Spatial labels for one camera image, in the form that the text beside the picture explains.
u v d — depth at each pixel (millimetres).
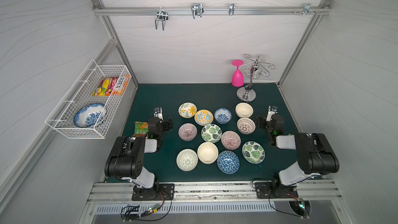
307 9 765
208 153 845
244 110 1026
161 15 783
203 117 1002
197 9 765
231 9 793
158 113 804
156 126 716
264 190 735
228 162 820
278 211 689
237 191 751
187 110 1043
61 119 558
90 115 635
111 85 731
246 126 957
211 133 931
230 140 889
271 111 834
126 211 689
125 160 447
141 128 906
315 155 462
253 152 860
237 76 1009
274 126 734
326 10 785
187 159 825
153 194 673
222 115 1013
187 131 931
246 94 1136
